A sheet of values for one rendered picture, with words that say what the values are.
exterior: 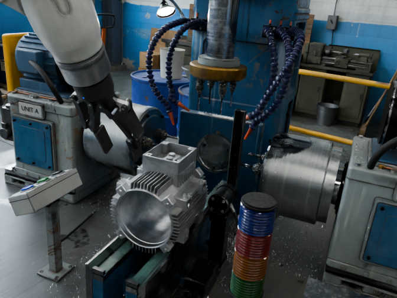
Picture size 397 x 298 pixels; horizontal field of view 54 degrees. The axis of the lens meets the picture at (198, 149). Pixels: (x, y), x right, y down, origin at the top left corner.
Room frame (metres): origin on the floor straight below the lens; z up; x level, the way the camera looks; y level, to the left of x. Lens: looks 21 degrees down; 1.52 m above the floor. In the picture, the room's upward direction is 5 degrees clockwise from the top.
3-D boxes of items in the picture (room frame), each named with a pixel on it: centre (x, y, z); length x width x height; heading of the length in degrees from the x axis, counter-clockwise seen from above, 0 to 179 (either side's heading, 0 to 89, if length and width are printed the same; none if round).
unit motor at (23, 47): (1.39, 0.58, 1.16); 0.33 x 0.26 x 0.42; 68
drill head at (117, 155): (1.31, 0.30, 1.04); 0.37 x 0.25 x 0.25; 68
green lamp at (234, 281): (0.57, -0.11, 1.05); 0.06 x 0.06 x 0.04
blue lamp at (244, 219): (0.57, -0.11, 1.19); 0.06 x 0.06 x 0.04
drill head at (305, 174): (1.06, -0.34, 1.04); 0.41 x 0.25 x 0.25; 68
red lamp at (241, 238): (0.57, -0.11, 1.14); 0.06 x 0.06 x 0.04
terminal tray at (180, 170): (0.94, 0.07, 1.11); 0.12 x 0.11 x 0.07; 160
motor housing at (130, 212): (0.90, 0.09, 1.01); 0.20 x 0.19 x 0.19; 160
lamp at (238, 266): (0.57, -0.11, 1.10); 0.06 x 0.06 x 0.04
